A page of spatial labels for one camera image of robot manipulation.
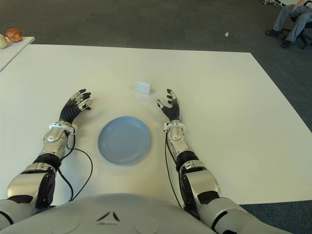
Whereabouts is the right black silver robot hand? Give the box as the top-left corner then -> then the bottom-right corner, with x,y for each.
156,88 -> 183,122

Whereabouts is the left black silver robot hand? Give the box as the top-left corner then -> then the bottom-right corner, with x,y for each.
58,88 -> 94,125

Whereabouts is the white charger block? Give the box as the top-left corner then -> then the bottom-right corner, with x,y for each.
136,81 -> 155,95

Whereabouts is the blue round plate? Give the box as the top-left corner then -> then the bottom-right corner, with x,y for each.
97,116 -> 152,167

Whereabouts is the reddish brown bread roll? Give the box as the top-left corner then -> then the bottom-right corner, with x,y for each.
5,28 -> 24,42

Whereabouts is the grey robot torso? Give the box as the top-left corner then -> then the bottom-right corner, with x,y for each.
9,193 -> 216,234

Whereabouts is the black office chair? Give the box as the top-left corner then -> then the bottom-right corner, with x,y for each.
280,14 -> 312,51

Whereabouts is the seated person in jeans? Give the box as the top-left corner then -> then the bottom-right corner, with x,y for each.
265,0 -> 312,49

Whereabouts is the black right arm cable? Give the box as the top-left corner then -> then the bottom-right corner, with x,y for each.
164,131 -> 186,208

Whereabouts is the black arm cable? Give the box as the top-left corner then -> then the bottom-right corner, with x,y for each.
164,131 -> 186,208
57,133 -> 94,202

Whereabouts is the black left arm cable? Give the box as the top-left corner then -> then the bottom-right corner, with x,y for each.
57,133 -> 94,202

